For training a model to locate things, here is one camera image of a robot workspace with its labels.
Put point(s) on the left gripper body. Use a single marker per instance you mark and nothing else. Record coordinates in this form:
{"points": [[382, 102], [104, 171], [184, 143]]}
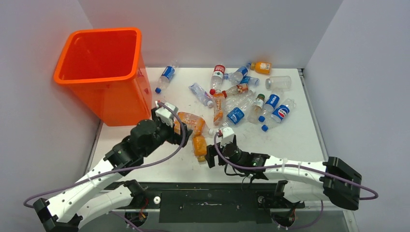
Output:
{"points": [[167, 132]]}

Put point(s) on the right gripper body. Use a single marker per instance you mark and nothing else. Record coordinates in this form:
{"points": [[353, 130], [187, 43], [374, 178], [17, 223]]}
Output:
{"points": [[215, 150]]}

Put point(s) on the large crushed orange tea bottle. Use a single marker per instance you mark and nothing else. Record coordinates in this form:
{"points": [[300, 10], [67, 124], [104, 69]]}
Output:
{"points": [[196, 123]]}

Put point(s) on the small orange juice bottle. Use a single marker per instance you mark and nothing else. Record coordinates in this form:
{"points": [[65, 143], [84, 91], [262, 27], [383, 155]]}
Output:
{"points": [[199, 148]]}

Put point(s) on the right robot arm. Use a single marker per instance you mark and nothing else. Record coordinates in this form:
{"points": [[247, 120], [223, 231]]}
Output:
{"points": [[331, 180]]}

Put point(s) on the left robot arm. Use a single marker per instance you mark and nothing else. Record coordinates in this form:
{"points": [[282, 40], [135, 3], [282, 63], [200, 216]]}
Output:
{"points": [[82, 202]]}

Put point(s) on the blue label bottle near bin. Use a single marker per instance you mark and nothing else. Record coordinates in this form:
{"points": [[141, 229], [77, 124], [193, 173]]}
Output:
{"points": [[166, 77]]}

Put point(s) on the orange plastic bin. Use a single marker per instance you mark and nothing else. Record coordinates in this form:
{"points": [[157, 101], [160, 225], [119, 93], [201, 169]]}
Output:
{"points": [[105, 70]]}

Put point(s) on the green cap tea bottle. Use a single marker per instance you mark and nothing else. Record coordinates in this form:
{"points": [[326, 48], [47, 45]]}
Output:
{"points": [[256, 109]]}

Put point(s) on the blue label clear bottle centre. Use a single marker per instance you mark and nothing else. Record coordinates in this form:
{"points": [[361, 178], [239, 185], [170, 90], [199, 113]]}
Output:
{"points": [[238, 110]]}

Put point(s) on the crushed clear water bottle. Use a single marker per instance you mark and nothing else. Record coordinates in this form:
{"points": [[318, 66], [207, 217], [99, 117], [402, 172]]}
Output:
{"points": [[202, 96]]}

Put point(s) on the slim orange label bottle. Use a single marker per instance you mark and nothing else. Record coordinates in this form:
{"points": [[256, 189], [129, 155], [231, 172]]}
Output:
{"points": [[218, 101]]}

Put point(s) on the pepsi bottle lower right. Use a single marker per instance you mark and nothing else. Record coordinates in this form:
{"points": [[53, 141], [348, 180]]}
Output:
{"points": [[273, 119]]}

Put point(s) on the pepsi bottle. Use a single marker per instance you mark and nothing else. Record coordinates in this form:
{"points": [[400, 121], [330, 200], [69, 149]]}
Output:
{"points": [[273, 119], [271, 104]]}

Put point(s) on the brown label red cap bottle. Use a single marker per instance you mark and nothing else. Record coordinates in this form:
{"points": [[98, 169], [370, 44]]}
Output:
{"points": [[236, 90]]}

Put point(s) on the pepsi bottle upper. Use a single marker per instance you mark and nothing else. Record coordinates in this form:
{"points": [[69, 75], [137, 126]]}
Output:
{"points": [[271, 104]]}

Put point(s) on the light blue crushed bottle back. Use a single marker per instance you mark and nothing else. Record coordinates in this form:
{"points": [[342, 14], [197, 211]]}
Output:
{"points": [[251, 81]]}

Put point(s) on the blue label bottle at back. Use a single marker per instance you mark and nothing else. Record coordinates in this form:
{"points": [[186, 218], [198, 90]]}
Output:
{"points": [[236, 77]]}

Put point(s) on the red white label bottle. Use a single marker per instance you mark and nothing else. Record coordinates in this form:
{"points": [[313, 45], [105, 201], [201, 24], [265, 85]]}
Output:
{"points": [[217, 78]]}

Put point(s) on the clear wide plastic jar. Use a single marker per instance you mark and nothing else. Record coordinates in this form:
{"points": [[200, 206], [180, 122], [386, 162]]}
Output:
{"points": [[278, 82]]}

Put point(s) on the orange juice bottle at back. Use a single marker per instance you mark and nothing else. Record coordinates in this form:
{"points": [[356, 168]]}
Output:
{"points": [[261, 67]]}

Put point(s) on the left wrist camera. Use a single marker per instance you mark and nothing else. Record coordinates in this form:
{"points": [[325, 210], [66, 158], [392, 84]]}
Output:
{"points": [[165, 115]]}

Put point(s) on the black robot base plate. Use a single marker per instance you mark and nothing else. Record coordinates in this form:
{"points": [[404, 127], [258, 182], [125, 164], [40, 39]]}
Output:
{"points": [[214, 202]]}

